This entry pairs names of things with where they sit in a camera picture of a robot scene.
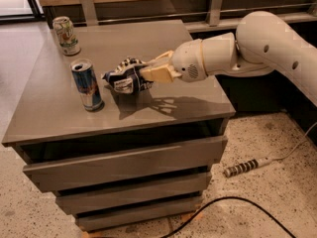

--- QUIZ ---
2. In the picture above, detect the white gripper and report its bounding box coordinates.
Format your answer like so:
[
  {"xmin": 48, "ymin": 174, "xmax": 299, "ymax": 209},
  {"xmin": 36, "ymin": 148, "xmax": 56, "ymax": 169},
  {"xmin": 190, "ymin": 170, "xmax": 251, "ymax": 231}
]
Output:
[{"xmin": 140, "ymin": 39, "xmax": 207, "ymax": 83}]

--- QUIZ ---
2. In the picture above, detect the blue chip bag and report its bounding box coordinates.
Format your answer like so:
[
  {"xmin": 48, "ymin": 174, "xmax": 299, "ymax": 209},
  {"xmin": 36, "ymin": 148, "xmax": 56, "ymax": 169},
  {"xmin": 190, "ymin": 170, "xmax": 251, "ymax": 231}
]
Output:
[{"xmin": 103, "ymin": 58, "xmax": 154, "ymax": 94}]

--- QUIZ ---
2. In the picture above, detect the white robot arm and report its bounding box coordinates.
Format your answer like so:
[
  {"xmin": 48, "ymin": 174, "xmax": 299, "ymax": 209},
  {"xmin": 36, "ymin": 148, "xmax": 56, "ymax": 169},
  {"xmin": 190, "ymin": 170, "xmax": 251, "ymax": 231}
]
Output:
[{"xmin": 141, "ymin": 11, "xmax": 317, "ymax": 105}]

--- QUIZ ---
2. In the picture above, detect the blue redbull can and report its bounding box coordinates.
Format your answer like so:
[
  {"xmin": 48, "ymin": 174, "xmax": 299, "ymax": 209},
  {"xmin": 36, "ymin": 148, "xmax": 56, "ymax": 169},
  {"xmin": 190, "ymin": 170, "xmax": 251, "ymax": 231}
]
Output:
[{"xmin": 70, "ymin": 59, "xmax": 104, "ymax": 111}]

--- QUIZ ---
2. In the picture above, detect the green white soda can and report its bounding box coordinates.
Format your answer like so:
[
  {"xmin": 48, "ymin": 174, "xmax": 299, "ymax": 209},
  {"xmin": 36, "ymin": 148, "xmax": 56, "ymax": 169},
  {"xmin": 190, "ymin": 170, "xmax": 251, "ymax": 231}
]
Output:
[{"xmin": 53, "ymin": 16, "xmax": 80, "ymax": 56}]

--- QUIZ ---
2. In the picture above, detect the wooden counter with shelf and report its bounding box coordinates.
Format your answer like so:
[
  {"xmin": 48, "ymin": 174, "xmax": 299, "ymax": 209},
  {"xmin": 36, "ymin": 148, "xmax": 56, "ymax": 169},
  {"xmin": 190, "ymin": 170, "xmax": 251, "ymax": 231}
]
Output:
[{"xmin": 39, "ymin": 0, "xmax": 317, "ymax": 33}]

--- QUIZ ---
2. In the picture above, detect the top grey drawer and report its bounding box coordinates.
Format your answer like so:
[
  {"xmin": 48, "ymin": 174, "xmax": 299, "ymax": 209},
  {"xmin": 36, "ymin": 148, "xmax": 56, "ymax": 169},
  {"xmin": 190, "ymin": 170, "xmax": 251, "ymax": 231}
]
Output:
[{"xmin": 23, "ymin": 136, "xmax": 228, "ymax": 191}]

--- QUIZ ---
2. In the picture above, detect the grey drawer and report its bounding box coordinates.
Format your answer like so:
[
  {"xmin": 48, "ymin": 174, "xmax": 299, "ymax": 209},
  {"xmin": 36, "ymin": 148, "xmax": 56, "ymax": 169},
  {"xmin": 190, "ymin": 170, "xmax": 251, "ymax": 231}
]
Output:
[
  {"xmin": 55, "ymin": 172, "xmax": 211, "ymax": 214},
  {"xmin": 75, "ymin": 194, "xmax": 202, "ymax": 232},
  {"xmin": 23, "ymin": 136, "xmax": 228, "ymax": 191}
]

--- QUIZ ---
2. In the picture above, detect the grey drawer cabinet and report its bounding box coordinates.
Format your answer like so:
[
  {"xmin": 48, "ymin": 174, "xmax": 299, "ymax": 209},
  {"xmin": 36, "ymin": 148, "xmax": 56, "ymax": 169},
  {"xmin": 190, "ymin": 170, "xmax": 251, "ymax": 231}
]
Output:
[{"xmin": 3, "ymin": 34, "xmax": 234, "ymax": 220}]

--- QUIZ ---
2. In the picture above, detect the middle grey drawer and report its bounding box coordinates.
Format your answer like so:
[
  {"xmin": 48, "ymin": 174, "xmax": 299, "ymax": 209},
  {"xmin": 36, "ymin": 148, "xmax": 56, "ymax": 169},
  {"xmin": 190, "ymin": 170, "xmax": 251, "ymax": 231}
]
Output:
[{"xmin": 55, "ymin": 172, "xmax": 211, "ymax": 214}]

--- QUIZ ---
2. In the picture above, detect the white power strip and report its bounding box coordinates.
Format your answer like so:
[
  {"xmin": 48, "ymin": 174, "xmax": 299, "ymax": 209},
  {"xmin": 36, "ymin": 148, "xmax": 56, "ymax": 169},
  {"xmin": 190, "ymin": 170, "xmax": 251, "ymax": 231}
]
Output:
[{"xmin": 223, "ymin": 122, "xmax": 317, "ymax": 179}]

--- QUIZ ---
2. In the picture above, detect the bottom grey drawer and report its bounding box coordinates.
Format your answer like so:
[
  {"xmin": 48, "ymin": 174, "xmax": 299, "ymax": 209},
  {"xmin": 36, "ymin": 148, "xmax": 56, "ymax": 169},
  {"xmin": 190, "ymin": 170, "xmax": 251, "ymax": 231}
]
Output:
[{"xmin": 75, "ymin": 194, "xmax": 202, "ymax": 232}]

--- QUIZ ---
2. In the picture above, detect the right metal bracket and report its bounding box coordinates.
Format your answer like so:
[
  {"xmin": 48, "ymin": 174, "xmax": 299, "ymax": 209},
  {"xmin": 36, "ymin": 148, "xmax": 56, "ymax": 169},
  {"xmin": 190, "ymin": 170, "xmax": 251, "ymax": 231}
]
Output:
[{"xmin": 206, "ymin": 0, "xmax": 223, "ymax": 26}]

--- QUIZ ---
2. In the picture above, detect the metal bracket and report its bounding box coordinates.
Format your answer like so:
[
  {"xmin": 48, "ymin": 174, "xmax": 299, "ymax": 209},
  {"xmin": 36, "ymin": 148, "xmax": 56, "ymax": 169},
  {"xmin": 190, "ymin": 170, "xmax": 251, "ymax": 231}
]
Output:
[
  {"xmin": 206, "ymin": 0, "xmax": 223, "ymax": 26},
  {"xmin": 79, "ymin": 0, "xmax": 98, "ymax": 26}
]

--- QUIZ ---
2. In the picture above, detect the left metal bracket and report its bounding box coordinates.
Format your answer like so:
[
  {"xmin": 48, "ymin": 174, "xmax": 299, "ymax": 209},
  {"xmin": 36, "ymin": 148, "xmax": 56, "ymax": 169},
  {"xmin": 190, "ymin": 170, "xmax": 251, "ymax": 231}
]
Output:
[{"xmin": 79, "ymin": 0, "xmax": 98, "ymax": 26}]

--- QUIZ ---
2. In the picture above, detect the black floor cable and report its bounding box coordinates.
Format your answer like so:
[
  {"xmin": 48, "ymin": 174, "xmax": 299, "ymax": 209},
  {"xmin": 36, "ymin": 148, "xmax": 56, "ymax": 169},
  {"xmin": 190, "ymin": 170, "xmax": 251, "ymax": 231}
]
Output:
[{"xmin": 158, "ymin": 196, "xmax": 297, "ymax": 238}]

